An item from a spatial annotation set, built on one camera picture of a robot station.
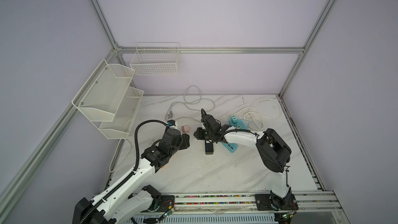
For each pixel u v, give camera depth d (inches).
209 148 35.7
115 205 15.9
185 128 38.8
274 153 19.9
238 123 39.1
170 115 41.8
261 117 42.3
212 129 28.6
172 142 23.0
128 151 35.2
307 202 29.9
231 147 35.6
